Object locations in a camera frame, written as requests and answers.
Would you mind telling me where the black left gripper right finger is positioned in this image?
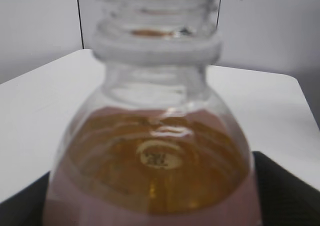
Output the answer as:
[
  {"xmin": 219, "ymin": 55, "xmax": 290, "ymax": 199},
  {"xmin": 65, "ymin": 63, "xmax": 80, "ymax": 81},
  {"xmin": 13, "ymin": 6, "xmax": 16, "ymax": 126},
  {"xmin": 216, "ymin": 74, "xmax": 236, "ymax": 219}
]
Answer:
[{"xmin": 253, "ymin": 151, "xmax": 320, "ymax": 226}]

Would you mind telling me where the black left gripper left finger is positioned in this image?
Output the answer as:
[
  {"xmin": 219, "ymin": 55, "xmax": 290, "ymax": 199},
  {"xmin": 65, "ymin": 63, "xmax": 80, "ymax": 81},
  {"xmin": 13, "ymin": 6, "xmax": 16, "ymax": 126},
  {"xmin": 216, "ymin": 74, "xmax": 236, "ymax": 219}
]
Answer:
[{"xmin": 0, "ymin": 174, "xmax": 49, "ymax": 226}]

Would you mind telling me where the peach oolong tea bottle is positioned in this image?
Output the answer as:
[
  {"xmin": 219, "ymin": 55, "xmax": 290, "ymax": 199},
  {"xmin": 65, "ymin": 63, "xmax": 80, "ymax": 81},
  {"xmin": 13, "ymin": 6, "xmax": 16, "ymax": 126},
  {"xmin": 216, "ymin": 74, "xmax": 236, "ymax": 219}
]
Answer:
[{"xmin": 42, "ymin": 0, "xmax": 263, "ymax": 226}]

